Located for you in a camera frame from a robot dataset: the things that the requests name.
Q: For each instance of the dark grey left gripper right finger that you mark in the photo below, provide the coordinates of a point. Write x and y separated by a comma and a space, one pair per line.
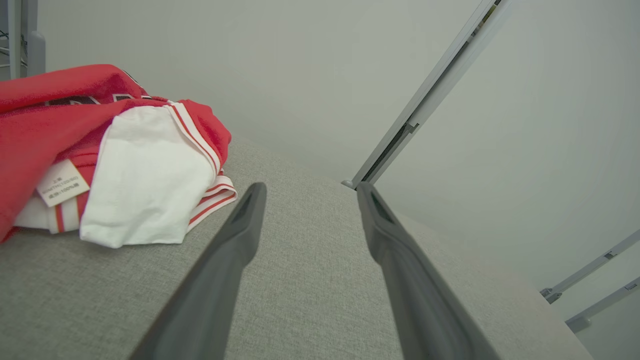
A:
420, 300

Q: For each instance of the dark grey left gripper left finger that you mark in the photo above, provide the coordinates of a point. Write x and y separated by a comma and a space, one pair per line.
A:
210, 295

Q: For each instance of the red basketball jersey white sleeves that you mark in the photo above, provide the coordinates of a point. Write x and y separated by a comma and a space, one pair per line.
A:
145, 170

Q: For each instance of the grey aluminium frame bar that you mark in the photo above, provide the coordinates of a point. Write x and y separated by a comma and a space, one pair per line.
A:
605, 306
585, 271
425, 95

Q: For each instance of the grey rounded post bumper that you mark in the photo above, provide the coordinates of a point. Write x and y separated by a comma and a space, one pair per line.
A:
37, 52

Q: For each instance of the grey metal partition post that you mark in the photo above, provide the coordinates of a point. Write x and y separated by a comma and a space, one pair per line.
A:
15, 35

